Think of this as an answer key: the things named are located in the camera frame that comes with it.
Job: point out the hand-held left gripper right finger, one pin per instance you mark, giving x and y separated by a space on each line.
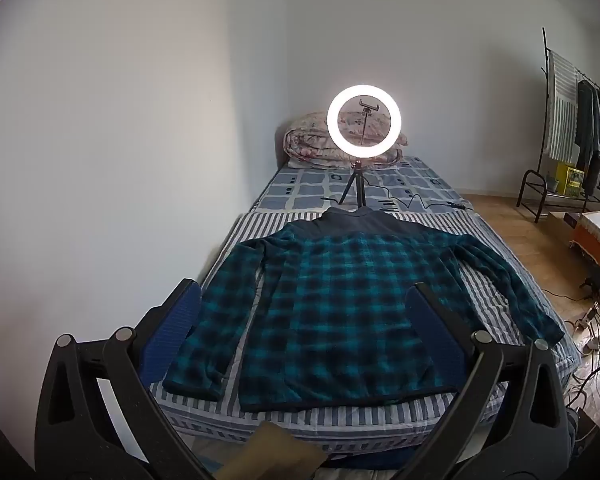
432 325

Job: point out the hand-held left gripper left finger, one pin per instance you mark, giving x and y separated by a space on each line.
172 330

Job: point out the teal plaid fleece shirt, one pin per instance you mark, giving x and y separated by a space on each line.
330 310

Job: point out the black metal clothes rack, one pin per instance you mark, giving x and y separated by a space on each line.
532 171

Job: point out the light blue mattress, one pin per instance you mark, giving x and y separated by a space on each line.
215 447

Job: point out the white power strip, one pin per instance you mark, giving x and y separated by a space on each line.
586 317

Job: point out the flat cardboard box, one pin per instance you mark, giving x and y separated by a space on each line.
555 216

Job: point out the orange covered stool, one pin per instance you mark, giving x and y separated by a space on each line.
587 250

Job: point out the purple flat box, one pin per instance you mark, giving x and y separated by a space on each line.
571 218

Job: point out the small green pot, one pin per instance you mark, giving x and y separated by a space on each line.
551 183

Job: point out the blue checked bed sheet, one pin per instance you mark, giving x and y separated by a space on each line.
300 185

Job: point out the yellow crate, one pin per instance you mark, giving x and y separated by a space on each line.
570 180

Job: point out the folded floral quilt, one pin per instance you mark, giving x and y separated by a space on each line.
305 145

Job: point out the phone holder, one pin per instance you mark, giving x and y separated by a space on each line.
367 105

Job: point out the dark hanging jacket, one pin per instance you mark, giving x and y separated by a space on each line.
587 130

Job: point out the striped fringed towel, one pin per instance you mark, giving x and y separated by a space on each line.
562 110

